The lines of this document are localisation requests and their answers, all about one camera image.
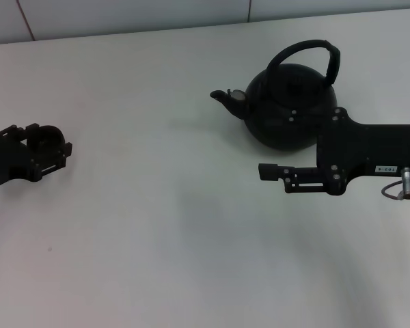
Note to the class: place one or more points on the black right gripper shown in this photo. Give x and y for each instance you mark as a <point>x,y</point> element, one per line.
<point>362,150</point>

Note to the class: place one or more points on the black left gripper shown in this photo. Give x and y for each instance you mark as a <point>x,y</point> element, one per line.
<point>7,160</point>

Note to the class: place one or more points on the small black teacup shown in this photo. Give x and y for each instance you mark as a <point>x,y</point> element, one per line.
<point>49,135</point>

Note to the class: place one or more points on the black round teapot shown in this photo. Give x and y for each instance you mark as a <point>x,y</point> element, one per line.
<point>280,89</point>

